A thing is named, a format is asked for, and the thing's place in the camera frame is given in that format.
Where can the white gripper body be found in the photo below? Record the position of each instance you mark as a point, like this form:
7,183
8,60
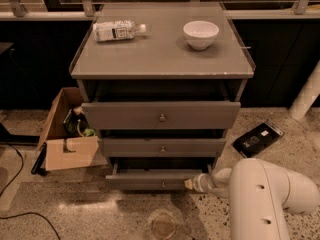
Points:
200,182

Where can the grey bottom drawer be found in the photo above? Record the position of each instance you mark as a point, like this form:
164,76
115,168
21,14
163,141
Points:
159,174

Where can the grey drawer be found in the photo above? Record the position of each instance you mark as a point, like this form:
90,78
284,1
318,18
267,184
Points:
161,115
159,174
112,147

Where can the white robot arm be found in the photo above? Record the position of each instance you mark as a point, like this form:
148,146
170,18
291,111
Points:
259,194

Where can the grey top drawer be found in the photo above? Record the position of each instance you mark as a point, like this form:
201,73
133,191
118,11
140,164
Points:
161,115

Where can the grey middle drawer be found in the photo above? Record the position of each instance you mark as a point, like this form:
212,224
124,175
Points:
112,147

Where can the grey wooden drawer cabinet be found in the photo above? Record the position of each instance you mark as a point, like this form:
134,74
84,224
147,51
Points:
159,65

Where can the black flat device on floor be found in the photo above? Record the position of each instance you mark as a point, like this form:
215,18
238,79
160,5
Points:
258,139

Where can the brown cardboard box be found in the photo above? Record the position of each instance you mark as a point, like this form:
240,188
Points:
63,150

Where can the green items in box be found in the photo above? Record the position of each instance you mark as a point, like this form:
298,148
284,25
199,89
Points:
76,125

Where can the white ceramic bowl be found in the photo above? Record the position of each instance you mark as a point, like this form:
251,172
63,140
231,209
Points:
199,35

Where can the black tool beside box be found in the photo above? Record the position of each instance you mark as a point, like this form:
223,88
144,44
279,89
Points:
37,168

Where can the plastic water bottle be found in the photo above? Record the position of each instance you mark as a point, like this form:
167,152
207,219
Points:
117,30

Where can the white cylindrical post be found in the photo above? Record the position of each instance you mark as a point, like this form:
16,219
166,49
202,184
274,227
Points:
307,95

